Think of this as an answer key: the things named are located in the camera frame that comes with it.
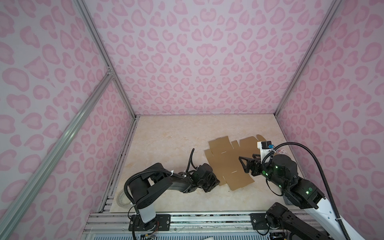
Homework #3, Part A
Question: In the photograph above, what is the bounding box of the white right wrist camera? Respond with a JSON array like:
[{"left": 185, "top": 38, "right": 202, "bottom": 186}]
[{"left": 257, "top": 141, "right": 274, "bottom": 160}]

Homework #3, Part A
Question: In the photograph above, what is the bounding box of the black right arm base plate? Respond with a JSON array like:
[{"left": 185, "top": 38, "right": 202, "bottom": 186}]
[{"left": 250, "top": 213, "right": 271, "bottom": 232}]

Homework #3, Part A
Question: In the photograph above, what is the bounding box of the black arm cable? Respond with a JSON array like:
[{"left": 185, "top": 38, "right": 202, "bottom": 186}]
[
  {"left": 185, "top": 147, "right": 197, "bottom": 174},
  {"left": 269, "top": 141, "right": 352, "bottom": 240}
]

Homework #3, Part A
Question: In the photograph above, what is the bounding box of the grey foam pad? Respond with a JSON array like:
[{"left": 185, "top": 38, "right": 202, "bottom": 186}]
[{"left": 283, "top": 196, "right": 294, "bottom": 206}]

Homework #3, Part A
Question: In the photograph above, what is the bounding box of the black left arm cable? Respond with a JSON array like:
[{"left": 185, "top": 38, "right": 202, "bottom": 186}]
[{"left": 185, "top": 147, "right": 197, "bottom": 174}]

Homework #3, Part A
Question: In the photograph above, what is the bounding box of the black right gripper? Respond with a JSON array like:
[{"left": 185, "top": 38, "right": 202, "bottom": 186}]
[{"left": 237, "top": 153, "right": 288, "bottom": 191}]

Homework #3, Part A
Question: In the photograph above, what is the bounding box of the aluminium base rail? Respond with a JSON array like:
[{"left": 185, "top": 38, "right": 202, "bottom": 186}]
[{"left": 80, "top": 210, "right": 346, "bottom": 240}]

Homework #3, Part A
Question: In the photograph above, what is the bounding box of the aluminium diagonal frame strut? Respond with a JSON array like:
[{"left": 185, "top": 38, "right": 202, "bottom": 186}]
[{"left": 1, "top": 73, "right": 114, "bottom": 240}]

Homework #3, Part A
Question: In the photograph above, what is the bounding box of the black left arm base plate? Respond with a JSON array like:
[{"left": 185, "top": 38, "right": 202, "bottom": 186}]
[{"left": 129, "top": 214, "right": 171, "bottom": 232}]

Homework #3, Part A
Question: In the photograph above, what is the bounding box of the clear tape roll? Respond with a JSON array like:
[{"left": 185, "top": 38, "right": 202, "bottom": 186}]
[{"left": 116, "top": 190, "right": 133, "bottom": 209}]

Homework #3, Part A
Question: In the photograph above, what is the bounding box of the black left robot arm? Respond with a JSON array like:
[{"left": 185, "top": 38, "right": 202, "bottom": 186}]
[{"left": 124, "top": 163, "right": 220, "bottom": 224}]

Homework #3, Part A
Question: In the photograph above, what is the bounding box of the brown cardboard box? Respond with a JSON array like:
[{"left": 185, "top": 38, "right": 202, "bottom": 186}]
[{"left": 205, "top": 135, "right": 266, "bottom": 191}]

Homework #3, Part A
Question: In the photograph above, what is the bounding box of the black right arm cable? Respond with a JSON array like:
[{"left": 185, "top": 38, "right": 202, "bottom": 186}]
[{"left": 269, "top": 141, "right": 352, "bottom": 240}]

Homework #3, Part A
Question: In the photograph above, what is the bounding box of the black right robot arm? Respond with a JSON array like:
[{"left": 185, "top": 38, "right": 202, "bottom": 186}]
[{"left": 239, "top": 155, "right": 363, "bottom": 240}]

